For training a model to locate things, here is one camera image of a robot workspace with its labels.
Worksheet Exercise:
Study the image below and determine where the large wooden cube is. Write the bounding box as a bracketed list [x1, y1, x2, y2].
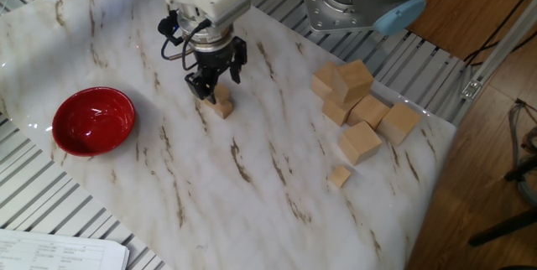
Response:
[337, 120, 383, 166]
[375, 101, 423, 148]
[346, 95, 390, 132]
[333, 59, 375, 106]
[310, 61, 341, 100]
[321, 91, 357, 127]

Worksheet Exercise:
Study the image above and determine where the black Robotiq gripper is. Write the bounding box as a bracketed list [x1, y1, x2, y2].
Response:
[184, 36, 248, 104]

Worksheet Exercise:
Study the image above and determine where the white marble pattern board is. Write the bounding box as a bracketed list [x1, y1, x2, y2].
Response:
[0, 0, 457, 270]

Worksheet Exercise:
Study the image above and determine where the aluminium frame profile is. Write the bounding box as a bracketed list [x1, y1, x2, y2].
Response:
[451, 0, 537, 127]

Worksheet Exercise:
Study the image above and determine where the grey cable bundle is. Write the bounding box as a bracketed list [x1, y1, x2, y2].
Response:
[508, 98, 537, 207]

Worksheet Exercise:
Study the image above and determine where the black floor cable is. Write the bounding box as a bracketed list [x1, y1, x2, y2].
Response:
[463, 0, 537, 68]

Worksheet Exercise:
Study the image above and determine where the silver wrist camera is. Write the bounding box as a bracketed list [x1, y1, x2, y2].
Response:
[211, 0, 252, 29]

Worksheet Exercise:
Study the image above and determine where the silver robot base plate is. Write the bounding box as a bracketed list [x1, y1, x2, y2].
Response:
[300, 0, 378, 34]

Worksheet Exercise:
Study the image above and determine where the red bowl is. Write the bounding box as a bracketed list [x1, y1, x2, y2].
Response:
[51, 86, 137, 158]

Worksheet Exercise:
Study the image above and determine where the black chair base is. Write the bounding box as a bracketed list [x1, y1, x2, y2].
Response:
[467, 156, 537, 248]

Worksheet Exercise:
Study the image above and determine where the white printed paper stack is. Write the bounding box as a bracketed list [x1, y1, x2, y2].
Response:
[0, 228, 130, 270]

